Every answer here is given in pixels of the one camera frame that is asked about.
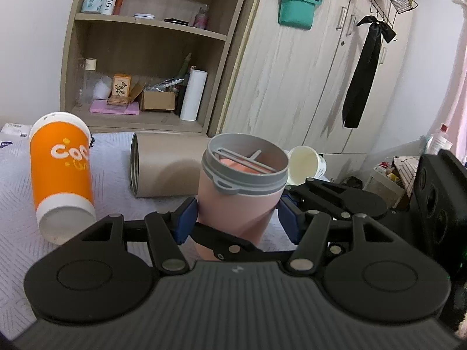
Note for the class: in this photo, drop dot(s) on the black ribbon bow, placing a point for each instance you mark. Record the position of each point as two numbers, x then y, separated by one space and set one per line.
363 78

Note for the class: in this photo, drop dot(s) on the orange coco paper cup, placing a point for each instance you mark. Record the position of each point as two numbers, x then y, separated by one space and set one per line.
59 144

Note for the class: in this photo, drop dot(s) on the wooden open bookshelf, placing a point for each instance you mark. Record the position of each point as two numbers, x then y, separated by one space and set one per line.
149 40

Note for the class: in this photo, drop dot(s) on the red slim bottle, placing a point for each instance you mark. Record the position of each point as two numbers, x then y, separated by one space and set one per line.
117 7

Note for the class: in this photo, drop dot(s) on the white paper towel roll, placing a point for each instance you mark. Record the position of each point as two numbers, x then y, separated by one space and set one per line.
193 95

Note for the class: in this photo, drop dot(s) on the white cactus paper cup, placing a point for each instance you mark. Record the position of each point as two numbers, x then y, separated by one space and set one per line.
305 162

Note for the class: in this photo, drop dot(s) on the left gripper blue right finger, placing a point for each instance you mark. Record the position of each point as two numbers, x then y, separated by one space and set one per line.
307 230

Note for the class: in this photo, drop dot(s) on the small wooden box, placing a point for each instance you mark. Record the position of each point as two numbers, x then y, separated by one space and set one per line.
120 90

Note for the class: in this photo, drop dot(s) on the pink cup with grey rim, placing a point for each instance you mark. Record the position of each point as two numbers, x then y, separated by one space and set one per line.
241 181

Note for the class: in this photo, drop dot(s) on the white mug on shelf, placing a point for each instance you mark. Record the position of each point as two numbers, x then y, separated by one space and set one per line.
102 89

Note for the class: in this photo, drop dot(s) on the clear plastic bottle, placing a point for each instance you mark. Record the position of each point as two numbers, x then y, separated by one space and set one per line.
88 77

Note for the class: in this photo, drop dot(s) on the small cardboard box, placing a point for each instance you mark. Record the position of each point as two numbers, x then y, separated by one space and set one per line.
157 101

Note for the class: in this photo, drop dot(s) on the pink small bottle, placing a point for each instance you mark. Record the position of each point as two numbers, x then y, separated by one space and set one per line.
201 19

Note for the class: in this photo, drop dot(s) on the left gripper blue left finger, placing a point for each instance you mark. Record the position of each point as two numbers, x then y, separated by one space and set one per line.
169 230

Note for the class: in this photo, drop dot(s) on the beige tumbler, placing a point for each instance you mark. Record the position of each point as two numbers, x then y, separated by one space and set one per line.
166 165

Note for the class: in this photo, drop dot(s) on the pink notepad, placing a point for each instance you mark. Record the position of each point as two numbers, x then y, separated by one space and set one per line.
100 106

